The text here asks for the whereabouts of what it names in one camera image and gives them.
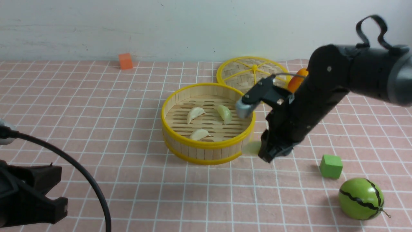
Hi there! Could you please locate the orange toy pear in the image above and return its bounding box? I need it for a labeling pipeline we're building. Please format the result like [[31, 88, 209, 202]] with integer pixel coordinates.
[[287, 68, 308, 93]]

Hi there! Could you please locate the pink checkered tablecloth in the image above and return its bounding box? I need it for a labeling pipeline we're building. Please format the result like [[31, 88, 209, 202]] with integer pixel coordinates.
[[0, 61, 411, 232]]

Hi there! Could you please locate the green foam cube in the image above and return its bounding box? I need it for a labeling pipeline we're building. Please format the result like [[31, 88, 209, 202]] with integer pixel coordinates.
[[320, 154, 343, 179]]

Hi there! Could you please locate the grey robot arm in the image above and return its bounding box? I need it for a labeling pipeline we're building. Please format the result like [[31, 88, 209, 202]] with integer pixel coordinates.
[[1, 44, 411, 227]]

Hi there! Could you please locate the yellow bamboo steamer tray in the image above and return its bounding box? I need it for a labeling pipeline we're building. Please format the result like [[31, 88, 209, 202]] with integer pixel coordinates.
[[161, 83, 256, 165]]

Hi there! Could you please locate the yellow woven steamer lid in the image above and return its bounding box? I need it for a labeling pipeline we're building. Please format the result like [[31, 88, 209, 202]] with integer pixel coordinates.
[[216, 57, 292, 93]]

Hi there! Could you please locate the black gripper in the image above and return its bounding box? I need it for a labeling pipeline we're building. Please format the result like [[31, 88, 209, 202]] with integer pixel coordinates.
[[258, 44, 351, 163], [1, 160, 68, 227]]

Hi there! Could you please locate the pale green dumpling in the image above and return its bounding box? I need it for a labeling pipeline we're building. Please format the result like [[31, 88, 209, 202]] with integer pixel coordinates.
[[217, 105, 232, 125], [241, 140, 262, 156]]

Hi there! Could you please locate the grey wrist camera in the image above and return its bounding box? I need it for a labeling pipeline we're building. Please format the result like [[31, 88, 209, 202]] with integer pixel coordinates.
[[235, 74, 293, 119], [0, 119, 16, 146]]

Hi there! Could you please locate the green toy watermelon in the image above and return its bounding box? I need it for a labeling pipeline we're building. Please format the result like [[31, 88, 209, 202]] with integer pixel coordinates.
[[338, 178, 391, 221]]

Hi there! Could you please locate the orange foam cube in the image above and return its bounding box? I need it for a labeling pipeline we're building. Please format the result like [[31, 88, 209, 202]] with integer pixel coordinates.
[[118, 53, 134, 70]]

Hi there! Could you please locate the black cable loop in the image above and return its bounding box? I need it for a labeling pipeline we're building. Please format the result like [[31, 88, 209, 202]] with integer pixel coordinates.
[[356, 14, 409, 53]]

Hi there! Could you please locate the white dumpling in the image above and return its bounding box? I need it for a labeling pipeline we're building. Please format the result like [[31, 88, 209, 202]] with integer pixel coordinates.
[[189, 129, 212, 141], [186, 107, 206, 125]]

